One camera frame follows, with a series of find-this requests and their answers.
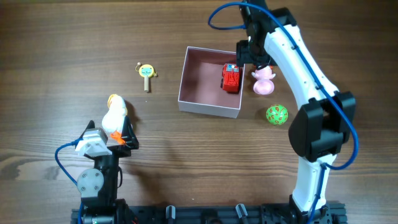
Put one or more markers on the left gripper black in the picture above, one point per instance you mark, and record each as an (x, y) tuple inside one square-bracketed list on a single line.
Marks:
[(115, 149)]

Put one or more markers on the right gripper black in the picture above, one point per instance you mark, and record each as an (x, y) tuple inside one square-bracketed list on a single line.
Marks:
[(245, 54)]

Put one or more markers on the white yellow duck plush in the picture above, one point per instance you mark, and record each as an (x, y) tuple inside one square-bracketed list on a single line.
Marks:
[(113, 120)]

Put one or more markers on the pink pig toy figure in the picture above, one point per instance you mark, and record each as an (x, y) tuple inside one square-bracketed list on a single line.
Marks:
[(263, 85)]

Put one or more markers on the red toy fire truck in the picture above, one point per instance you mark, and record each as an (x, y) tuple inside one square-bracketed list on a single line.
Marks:
[(231, 78)]

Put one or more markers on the green numbered ball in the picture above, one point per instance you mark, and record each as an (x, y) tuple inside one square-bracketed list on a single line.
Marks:
[(277, 114)]

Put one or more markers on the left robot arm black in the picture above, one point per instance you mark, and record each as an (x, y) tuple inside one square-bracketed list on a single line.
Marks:
[(99, 185)]

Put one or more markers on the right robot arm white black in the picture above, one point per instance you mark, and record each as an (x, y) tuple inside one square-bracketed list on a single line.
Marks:
[(322, 133)]

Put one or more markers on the pink open cardboard box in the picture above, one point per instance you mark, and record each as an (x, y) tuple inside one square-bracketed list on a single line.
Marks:
[(200, 87)]

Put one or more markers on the yellow wooden rattle toy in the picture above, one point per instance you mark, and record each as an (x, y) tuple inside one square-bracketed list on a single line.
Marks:
[(146, 71)]

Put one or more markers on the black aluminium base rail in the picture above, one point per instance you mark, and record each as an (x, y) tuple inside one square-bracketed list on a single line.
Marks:
[(205, 214)]

